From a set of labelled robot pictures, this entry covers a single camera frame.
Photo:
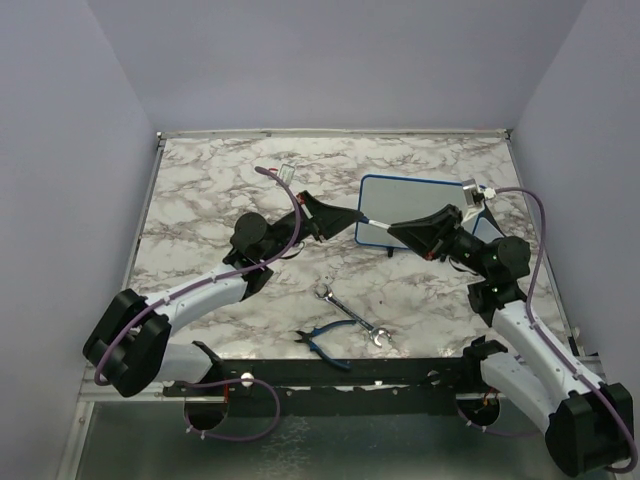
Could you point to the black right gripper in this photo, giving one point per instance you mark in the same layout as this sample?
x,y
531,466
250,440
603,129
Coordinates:
x,y
431,236

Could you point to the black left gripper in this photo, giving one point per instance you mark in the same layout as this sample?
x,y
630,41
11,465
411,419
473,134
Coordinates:
x,y
321,218

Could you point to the blue white marker pen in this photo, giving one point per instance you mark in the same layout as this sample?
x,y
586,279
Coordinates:
x,y
374,223

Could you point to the blue framed whiteboard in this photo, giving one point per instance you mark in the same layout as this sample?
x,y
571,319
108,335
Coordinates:
x,y
392,199

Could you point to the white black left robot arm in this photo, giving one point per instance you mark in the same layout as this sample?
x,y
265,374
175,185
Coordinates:
x,y
130,346

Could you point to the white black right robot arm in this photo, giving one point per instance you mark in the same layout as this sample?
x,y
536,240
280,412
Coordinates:
x,y
587,424

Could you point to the white plastic box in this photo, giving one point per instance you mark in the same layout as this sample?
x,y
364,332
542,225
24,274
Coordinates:
x,y
486,228

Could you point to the silver combination wrench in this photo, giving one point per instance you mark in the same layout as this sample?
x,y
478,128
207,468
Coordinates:
x,y
375,334

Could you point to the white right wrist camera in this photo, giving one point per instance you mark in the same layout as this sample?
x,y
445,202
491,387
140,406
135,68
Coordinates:
x,y
475,197

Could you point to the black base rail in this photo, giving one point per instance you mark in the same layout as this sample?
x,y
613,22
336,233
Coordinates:
x,y
311,387

